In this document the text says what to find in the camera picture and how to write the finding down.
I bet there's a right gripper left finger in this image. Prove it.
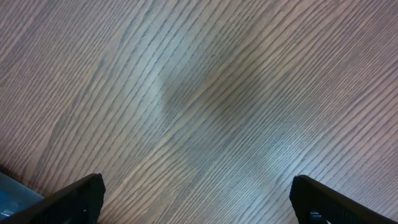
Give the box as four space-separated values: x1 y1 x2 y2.
1 174 106 224

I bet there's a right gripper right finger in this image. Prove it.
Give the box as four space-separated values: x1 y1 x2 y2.
289 175 397 224

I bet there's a clear plastic storage bin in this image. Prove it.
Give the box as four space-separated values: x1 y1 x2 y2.
0 173 44 220

